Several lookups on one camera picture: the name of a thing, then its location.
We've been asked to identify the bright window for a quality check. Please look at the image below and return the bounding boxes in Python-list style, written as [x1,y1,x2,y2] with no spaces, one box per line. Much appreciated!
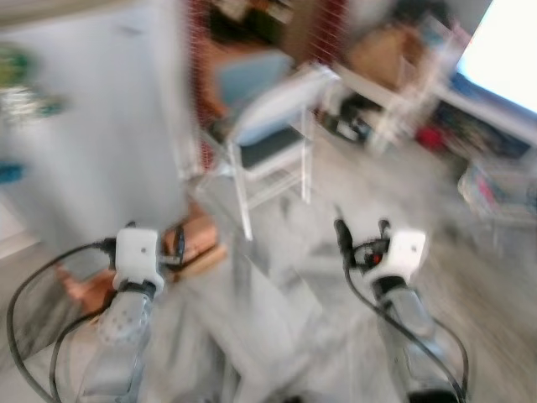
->
[457,0,537,114]

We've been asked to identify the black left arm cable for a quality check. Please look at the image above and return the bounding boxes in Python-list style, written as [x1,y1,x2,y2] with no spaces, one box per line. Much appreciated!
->
[7,239,118,403]

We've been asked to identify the brick and wood fridge base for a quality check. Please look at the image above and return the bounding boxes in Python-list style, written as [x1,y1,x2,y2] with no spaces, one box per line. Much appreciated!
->
[63,206,229,310]

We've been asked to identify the white metal rack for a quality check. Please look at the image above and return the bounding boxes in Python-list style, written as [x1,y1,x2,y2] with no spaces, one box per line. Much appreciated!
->
[323,17,471,157]

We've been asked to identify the white folding chair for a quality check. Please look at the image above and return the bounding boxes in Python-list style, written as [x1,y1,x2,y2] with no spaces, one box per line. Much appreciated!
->
[200,50,341,243]

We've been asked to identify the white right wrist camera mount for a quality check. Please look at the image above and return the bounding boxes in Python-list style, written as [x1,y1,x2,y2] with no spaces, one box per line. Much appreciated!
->
[369,228,427,283]

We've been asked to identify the small white fridge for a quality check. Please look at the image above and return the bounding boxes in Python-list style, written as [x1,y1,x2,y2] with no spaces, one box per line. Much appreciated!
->
[0,0,196,263]

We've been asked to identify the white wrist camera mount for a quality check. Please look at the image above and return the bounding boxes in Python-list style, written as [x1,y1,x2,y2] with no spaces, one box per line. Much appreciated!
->
[369,228,427,283]
[113,225,167,292]

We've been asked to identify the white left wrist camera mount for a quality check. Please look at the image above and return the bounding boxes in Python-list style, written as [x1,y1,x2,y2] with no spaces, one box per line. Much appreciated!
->
[113,225,167,292]

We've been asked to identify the brown cardboard box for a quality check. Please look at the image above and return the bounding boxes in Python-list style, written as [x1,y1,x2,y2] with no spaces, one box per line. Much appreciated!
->
[348,25,420,90]

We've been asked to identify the small red object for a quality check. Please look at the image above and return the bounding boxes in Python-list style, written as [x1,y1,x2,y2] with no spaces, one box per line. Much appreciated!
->
[417,126,446,151]

